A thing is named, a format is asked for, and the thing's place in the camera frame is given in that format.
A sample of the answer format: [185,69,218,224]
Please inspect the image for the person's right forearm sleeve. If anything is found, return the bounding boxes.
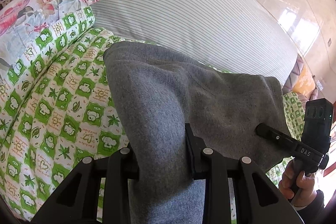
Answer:
[294,190,325,224]

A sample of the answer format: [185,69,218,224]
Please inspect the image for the white striped duvet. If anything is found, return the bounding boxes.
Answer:
[92,0,297,85]

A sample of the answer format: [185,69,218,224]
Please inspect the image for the floral pillow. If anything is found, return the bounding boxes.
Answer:
[0,0,105,64]

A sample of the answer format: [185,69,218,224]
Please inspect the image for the person's right hand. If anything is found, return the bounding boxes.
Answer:
[278,160,317,207]

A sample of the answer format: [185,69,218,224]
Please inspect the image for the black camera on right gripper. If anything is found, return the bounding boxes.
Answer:
[301,98,334,154]

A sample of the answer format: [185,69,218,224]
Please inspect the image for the purple plaid pillow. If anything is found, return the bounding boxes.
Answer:
[282,55,318,101]

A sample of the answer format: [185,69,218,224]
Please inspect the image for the green patterned bed sheet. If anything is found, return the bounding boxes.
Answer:
[0,6,306,224]

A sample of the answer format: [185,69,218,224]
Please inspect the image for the grey sweat pants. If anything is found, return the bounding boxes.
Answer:
[103,42,288,223]

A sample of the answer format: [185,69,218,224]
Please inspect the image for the orange pillow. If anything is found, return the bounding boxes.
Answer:
[292,65,316,99]

